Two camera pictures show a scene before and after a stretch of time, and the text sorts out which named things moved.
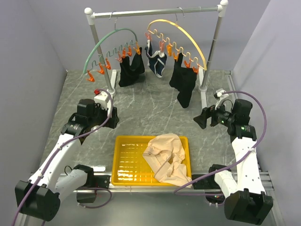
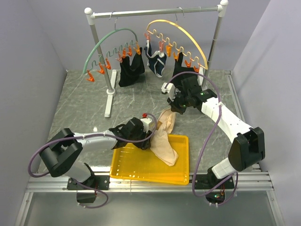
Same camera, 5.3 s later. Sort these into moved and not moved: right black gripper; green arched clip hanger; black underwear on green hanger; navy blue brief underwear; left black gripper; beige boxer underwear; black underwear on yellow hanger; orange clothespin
Moved: beige boxer underwear; right black gripper; left black gripper
Not moved: black underwear on green hanger; black underwear on yellow hanger; green arched clip hanger; navy blue brief underwear; orange clothespin
